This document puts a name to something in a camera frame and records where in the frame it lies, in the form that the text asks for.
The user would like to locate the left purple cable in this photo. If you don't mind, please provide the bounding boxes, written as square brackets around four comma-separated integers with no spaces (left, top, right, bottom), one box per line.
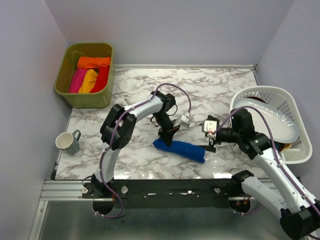
[99,83,192,219]

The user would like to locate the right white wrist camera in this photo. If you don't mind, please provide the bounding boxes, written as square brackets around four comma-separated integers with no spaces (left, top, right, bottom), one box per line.
[201,120,218,139]

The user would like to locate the pink rolled t shirt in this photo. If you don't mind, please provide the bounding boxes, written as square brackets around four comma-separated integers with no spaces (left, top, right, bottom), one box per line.
[68,68,88,94]

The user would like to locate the orange rolled t shirt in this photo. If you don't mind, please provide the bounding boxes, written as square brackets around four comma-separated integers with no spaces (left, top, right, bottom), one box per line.
[76,56,111,69]

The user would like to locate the olive green plastic bin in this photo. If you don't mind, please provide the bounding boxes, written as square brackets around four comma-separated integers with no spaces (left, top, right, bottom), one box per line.
[54,42,116,109]

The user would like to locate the yellow rolled t shirt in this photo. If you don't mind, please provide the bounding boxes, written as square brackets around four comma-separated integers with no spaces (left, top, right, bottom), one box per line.
[78,69,98,94]

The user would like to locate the white round plate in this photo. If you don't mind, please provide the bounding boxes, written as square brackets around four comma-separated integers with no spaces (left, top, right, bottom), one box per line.
[230,97,300,144]

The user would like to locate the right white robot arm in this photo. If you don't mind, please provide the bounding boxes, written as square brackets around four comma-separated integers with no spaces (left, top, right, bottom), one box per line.
[201,106,320,240]

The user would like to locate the blue printed t shirt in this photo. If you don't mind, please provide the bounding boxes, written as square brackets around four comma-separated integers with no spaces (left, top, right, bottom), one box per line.
[152,138,206,164]

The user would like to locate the white plastic laundry basket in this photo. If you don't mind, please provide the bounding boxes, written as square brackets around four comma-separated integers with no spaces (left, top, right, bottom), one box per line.
[230,85,313,165]

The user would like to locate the aluminium frame rail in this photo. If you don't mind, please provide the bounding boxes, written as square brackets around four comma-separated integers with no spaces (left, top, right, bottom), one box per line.
[39,177,306,201]

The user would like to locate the grey mug behind cup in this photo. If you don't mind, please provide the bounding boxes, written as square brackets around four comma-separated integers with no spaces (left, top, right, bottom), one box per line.
[63,130,82,155]

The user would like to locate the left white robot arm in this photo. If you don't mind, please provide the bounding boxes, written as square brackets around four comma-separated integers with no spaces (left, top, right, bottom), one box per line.
[91,91,180,198]

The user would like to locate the red rolled t shirt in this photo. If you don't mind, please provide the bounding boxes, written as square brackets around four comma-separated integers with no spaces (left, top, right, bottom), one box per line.
[90,66,110,93]

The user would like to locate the dark brown bowl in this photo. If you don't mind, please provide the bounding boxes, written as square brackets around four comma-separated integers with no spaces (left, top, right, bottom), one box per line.
[246,96,266,104]

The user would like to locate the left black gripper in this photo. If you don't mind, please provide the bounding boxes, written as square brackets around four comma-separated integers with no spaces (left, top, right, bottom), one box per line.
[152,112,180,148]

